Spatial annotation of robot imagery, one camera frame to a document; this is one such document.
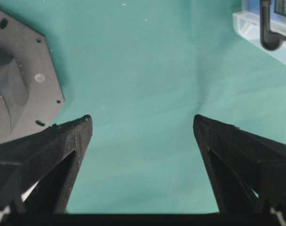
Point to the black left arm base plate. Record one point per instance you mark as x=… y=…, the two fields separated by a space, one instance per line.
x=30 y=93

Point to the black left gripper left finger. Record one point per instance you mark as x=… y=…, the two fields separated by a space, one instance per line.
x=38 y=172

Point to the green table cloth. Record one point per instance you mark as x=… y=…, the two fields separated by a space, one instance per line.
x=143 y=69

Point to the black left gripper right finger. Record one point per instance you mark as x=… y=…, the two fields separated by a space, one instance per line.
x=247 y=172

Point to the clear plastic storage case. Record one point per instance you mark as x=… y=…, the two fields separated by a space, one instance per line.
x=263 y=23

